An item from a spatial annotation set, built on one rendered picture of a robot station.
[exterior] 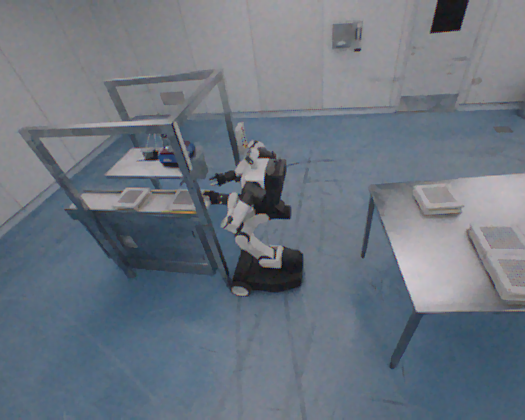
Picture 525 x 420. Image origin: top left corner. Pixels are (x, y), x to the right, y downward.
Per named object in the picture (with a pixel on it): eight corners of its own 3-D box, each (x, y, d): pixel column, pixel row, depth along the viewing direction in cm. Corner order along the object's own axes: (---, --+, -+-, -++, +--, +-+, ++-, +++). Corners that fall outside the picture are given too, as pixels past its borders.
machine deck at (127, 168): (202, 151, 217) (201, 146, 215) (184, 180, 190) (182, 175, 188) (133, 152, 232) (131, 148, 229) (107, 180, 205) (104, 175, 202)
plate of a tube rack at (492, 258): (535, 257, 154) (537, 255, 153) (563, 298, 136) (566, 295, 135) (485, 255, 159) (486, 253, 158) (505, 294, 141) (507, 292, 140)
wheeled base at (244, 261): (305, 253, 292) (304, 231, 270) (301, 298, 254) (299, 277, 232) (246, 249, 306) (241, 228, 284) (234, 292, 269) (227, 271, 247)
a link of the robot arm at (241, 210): (239, 238, 185) (255, 209, 182) (222, 230, 180) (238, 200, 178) (236, 232, 195) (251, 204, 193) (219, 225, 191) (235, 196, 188)
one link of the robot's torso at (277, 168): (289, 187, 225) (286, 148, 201) (284, 216, 201) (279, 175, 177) (254, 187, 232) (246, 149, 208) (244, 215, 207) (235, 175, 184)
